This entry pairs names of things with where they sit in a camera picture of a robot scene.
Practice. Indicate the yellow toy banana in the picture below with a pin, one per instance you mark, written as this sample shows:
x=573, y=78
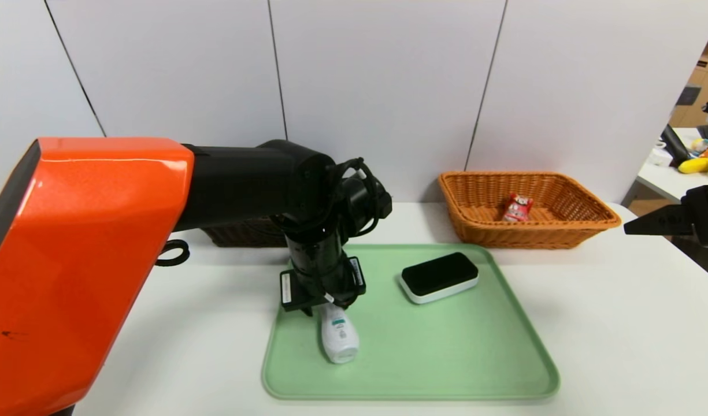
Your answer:
x=692, y=167

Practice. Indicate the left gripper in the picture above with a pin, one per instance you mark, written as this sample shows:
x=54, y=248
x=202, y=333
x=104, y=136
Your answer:
x=291, y=290

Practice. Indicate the black slanted background object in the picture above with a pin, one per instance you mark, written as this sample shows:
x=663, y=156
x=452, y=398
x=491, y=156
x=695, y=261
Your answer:
x=673, y=147

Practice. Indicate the white background table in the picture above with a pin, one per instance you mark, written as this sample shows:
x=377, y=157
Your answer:
x=671, y=179

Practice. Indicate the orange wicker basket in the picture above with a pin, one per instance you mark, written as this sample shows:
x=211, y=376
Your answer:
x=562, y=231

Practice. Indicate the green plastic tray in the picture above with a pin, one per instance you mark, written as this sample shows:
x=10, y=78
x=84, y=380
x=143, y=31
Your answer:
x=434, y=358

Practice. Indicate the black and white eraser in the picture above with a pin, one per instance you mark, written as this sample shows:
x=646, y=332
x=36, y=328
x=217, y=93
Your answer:
x=440, y=274

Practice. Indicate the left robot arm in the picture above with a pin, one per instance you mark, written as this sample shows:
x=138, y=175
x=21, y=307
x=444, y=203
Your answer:
x=88, y=242

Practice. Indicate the red snack packet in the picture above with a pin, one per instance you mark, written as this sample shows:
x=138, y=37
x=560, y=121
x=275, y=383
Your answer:
x=518, y=209

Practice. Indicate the white plastic bottle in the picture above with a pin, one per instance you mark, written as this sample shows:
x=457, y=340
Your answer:
x=339, y=338

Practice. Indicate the dark brown wicker basket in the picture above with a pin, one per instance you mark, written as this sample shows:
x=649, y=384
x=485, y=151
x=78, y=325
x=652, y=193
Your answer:
x=244, y=234

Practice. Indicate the dark grey background object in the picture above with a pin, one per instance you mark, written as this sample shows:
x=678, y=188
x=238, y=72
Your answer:
x=685, y=96

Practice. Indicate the wooden background shelf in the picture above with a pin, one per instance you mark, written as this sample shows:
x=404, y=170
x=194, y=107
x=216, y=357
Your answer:
x=700, y=115

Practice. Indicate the white background cup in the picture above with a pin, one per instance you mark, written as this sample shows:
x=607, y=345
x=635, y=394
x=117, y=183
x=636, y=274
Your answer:
x=658, y=157

